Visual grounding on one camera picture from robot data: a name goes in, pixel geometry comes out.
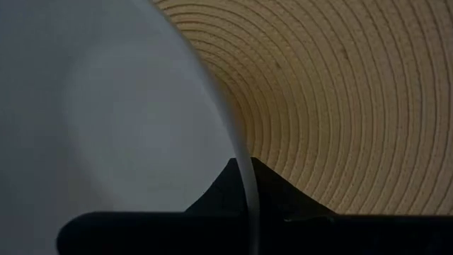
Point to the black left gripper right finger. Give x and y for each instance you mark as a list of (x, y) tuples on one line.
[(336, 235)]

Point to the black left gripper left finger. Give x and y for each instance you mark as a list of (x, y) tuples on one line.
[(148, 233)]

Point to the cream ceramic bowl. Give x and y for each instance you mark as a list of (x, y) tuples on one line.
[(106, 106)]

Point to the round woven straw placemat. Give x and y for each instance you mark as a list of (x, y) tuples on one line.
[(336, 88)]

